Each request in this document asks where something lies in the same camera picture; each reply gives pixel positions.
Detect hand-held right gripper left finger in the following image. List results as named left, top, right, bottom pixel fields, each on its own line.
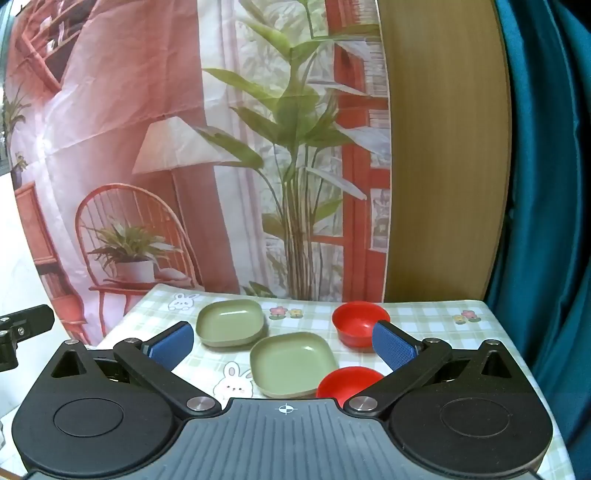
left=45, top=322, right=222, bottom=417

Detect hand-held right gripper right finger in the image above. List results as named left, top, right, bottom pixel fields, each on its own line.
left=344, top=320, right=532, bottom=416

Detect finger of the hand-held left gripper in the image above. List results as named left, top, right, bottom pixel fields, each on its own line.
left=0, top=305, right=55, bottom=372

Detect red bowl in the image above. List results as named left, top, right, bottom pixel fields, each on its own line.
left=316, top=366, right=385, bottom=401
left=331, top=301, right=392, bottom=349

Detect green square plate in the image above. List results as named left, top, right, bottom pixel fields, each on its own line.
left=196, top=299, right=269, bottom=348

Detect plates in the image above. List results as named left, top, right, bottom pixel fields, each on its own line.
left=249, top=331, right=337, bottom=398

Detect checked bunny tablecloth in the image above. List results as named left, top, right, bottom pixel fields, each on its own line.
left=97, top=284, right=578, bottom=480

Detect wooden board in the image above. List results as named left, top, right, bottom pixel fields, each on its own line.
left=376, top=0, right=513, bottom=304

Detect teal curtain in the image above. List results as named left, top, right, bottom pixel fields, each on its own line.
left=482, top=0, right=591, bottom=480

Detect printed wall tapestry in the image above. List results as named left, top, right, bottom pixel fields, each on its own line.
left=0, top=0, right=392, bottom=346

